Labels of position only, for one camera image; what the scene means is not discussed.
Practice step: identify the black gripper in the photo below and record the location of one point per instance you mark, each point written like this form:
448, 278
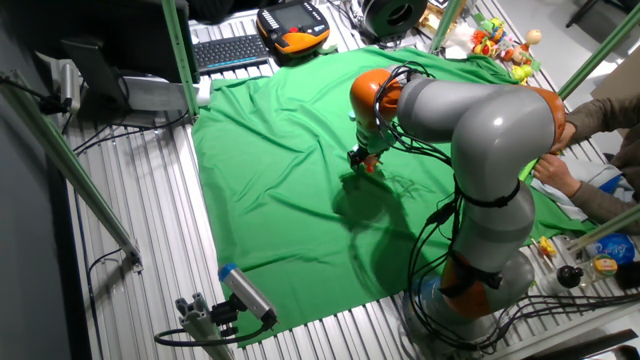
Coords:
374, 144

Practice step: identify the small orange toy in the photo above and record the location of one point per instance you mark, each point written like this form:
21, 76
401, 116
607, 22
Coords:
371, 164

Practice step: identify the bright green stick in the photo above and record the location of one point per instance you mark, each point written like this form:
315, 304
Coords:
527, 171

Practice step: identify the silver orange robot arm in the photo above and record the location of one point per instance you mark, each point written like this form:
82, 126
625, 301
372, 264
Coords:
490, 135

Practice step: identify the person right forearm brown sleeve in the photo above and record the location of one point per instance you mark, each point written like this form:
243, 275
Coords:
605, 112

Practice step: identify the person left hand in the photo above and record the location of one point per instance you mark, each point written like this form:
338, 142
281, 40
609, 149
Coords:
557, 175

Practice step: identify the person right hand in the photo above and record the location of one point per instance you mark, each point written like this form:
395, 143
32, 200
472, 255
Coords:
564, 137

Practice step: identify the green cloth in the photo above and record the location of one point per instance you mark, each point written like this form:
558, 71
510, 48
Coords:
280, 190

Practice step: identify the black round spool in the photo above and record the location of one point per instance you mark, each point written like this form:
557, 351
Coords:
392, 17

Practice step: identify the white crumpled cloth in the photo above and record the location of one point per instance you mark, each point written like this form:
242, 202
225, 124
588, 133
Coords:
459, 42

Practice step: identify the orange black teach pendant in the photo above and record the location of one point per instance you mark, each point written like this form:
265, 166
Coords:
295, 27

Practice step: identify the tan cardboard box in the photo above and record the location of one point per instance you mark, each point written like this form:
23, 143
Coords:
431, 19

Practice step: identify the orange plush toy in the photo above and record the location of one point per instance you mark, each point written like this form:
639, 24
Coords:
485, 46

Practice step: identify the yellow green toy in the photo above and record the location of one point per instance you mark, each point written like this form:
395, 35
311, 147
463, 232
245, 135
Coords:
521, 73

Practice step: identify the black keyboard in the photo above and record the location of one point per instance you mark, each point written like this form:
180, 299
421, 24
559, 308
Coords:
230, 52

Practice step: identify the white plastic piece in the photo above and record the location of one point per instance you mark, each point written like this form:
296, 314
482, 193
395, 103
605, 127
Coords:
202, 93

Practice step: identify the colourful toy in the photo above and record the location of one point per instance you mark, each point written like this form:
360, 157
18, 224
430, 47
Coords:
495, 27

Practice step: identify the wooden doll toy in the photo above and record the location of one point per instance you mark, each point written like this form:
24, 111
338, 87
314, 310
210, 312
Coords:
525, 50

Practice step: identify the small yellow toy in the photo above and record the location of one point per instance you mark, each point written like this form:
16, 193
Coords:
547, 246

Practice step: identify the clear bottle with black cap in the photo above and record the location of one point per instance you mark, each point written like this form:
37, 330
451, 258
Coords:
562, 279

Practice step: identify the white blue bag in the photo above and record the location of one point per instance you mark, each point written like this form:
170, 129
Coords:
597, 175

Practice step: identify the grey monitor stand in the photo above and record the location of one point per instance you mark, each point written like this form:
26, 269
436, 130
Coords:
145, 95

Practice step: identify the jar with yellow lid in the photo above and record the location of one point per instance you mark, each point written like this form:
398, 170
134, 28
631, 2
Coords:
602, 266

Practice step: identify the blue white packet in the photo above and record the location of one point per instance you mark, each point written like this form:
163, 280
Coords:
612, 247

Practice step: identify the brown cardboard sheet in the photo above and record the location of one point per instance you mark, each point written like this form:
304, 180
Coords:
620, 75

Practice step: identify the black chair leg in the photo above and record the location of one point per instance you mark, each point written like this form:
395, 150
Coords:
595, 7

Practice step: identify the black monitor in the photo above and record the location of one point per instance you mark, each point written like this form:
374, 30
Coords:
125, 35

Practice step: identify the black container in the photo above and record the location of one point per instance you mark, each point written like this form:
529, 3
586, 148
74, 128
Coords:
629, 276

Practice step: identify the green frame post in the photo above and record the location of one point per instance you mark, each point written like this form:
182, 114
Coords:
446, 25
607, 227
180, 55
600, 52
65, 160

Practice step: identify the silver camera with blue end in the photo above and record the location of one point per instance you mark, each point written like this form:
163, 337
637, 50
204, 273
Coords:
247, 292

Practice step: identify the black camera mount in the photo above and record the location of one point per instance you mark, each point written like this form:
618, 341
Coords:
225, 314

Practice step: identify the aluminium extrusion post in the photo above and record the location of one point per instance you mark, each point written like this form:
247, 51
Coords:
200, 325

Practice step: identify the small silver camera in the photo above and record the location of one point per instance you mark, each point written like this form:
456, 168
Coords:
70, 85

